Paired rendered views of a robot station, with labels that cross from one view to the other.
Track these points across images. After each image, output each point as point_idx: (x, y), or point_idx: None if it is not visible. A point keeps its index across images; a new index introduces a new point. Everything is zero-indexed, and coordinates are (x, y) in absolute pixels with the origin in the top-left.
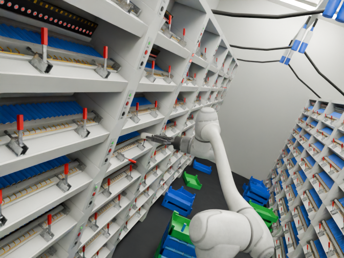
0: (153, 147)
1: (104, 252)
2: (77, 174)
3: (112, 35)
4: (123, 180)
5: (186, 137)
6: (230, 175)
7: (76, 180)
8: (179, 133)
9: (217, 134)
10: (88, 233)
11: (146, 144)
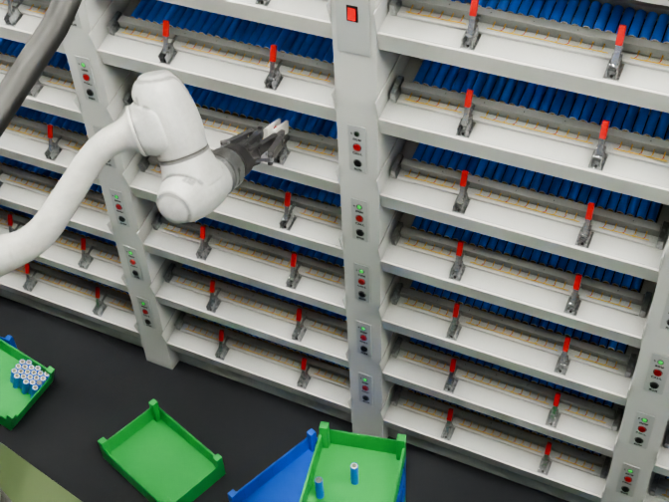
0: (346, 190)
1: (339, 393)
2: (74, 94)
3: None
4: (270, 213)
5: (215, 150)
6: (40, 209)
7: (61, 97)
8: (658, 278)
9: (103, 128)
10: (187, 249)
11: (325, 167)
